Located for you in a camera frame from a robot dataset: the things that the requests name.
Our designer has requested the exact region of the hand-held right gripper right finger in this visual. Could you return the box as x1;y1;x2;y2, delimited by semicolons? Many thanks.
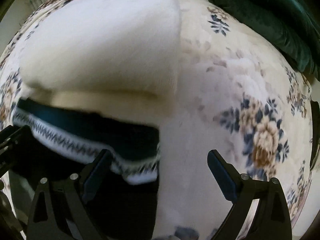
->
207;149;293;240

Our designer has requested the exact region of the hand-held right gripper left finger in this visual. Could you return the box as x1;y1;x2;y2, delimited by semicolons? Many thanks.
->
26;149;113;240

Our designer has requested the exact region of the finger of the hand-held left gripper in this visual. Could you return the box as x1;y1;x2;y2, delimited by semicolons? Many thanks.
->
0;124;33;172

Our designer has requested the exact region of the striped knit sweater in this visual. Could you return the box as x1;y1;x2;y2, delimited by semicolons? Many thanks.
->
11;98;161;240

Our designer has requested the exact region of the floral bed blanket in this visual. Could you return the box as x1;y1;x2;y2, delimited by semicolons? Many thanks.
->
0;0;314;240

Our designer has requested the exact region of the folded white garment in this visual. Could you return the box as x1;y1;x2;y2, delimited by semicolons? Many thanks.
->
18;0;182;122

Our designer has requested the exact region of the folded green quilt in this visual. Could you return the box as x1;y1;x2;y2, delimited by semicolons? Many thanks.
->
194;0;320;79

